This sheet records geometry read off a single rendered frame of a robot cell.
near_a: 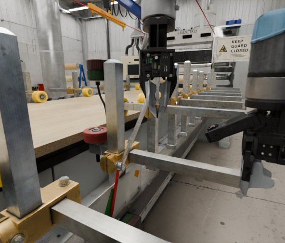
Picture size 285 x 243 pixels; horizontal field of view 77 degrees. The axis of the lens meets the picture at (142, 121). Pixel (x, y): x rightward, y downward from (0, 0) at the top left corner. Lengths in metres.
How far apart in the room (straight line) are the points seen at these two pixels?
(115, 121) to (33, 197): 0.24
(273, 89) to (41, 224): 0.45
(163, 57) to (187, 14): 9.37
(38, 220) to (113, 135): 0.24
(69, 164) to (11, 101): 0.42
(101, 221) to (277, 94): 0.36
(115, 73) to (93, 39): 11.16
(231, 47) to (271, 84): 2.55
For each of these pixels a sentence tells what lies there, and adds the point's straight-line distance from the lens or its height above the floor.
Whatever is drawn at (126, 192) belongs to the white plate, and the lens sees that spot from 0.57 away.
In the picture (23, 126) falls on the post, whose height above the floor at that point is 1.00.
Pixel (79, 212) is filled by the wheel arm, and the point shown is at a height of 0.86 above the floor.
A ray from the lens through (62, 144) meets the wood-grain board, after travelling 0.57.
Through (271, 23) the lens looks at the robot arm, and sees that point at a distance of 0.40.
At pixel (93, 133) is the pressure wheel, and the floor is 0.91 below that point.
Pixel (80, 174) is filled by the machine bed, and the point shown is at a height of 0.72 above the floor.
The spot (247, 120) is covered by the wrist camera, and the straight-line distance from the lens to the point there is 0.42.
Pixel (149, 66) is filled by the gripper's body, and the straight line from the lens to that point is 0.40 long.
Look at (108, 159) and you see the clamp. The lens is 0.48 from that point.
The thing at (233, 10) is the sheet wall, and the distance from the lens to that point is 9.58.
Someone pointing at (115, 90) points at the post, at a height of 1.04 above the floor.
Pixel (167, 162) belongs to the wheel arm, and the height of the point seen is 0.86.
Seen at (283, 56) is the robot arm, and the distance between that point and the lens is 0.39.
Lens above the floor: 1.07
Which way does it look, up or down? 14 degrees down
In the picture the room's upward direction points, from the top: straight up
